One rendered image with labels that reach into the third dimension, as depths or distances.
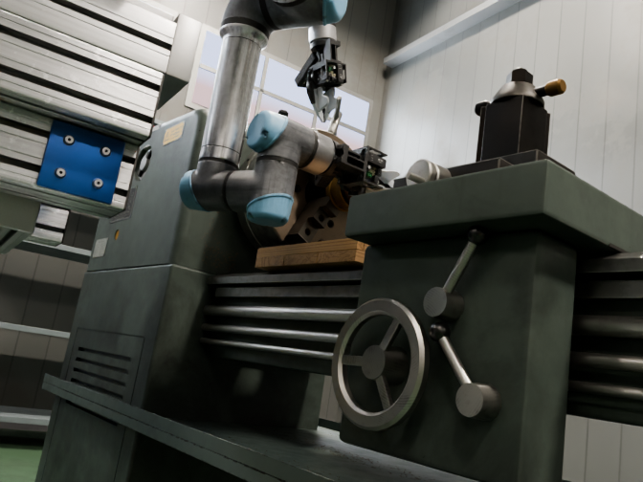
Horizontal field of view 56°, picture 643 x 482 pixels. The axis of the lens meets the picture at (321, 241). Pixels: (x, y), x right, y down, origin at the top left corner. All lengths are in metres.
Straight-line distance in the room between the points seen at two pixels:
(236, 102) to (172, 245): 0.39
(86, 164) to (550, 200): 0.55
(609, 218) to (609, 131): 3.51
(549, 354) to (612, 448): 3.14
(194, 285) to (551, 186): 0.92
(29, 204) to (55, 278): 3.81
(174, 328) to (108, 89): 0.69
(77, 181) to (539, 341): 0.57
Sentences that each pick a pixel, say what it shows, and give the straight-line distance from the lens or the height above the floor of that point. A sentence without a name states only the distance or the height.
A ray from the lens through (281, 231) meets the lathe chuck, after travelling 1.33.
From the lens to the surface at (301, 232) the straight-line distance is 1.32.
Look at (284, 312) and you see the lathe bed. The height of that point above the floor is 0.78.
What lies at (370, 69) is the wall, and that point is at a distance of 6.31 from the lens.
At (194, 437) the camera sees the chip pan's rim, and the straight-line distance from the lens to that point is 1.06.
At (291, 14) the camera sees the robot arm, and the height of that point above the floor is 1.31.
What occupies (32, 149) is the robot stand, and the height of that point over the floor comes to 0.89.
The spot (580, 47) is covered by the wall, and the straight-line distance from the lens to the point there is 4.69.
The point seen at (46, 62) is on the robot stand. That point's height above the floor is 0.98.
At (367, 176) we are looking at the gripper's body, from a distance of 1.16.
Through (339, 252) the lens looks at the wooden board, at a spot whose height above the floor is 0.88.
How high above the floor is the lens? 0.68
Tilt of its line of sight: 12 degrees up
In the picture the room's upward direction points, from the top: 9 degrees clockwise
